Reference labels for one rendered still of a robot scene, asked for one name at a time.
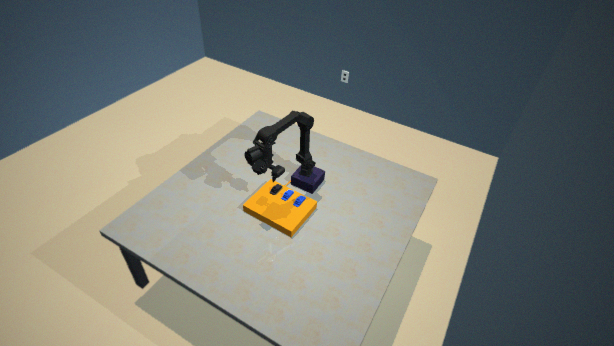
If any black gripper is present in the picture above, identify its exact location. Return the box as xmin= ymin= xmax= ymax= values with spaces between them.
xmin=247 ymin=154 xmax=285 ymax=183

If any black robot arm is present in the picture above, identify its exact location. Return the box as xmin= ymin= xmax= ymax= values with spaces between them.
xmin=244 ymin=111 xmax=316 ymax=177

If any black micro servo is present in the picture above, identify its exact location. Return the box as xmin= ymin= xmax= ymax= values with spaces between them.
xmin=269 ymin=181 xmax=291 ymax=195

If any orange flat panel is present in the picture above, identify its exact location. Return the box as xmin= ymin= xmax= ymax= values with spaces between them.
xmin=243 ymin=179 xmax=317 ymax=237

